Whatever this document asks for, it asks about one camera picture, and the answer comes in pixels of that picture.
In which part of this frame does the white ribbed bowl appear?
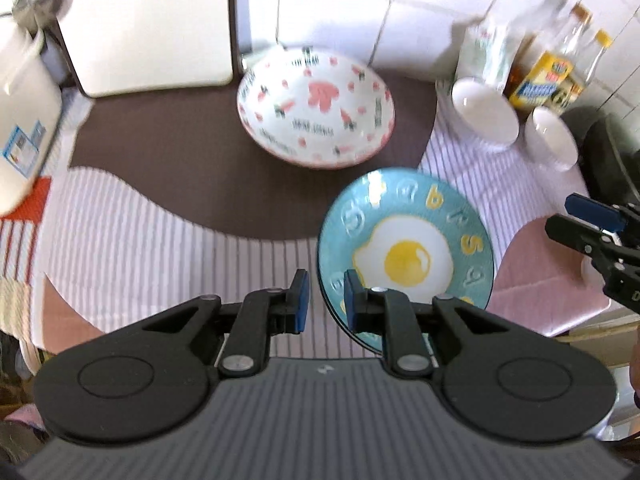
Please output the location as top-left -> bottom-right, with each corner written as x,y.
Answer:
524,106 -> 578,172
451,78 -> 520,152

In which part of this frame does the blue egg plate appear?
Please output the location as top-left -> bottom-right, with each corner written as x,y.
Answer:
317,168 -> 496,330

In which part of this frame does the pink rabbit carrot plate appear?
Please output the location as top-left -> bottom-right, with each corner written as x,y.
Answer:
236,47 -> 396,170

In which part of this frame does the cooking wine bottle yellow label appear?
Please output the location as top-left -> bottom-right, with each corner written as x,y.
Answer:
506,3 -> 592,114

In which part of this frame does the white vinegar bottle yellow cap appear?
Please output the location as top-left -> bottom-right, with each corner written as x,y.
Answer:
558,29 -> 613,114

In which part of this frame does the striped table cover mat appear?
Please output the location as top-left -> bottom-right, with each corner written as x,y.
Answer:
1,76 -> 608,353

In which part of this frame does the white plastic bag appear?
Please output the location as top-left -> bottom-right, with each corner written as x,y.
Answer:
454,0 -> 568,92

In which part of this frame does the white cutting board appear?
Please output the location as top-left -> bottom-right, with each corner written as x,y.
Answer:
58,0 -> 234,98

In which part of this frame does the black wok with handle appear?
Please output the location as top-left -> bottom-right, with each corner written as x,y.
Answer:
561,106 -> 639,206

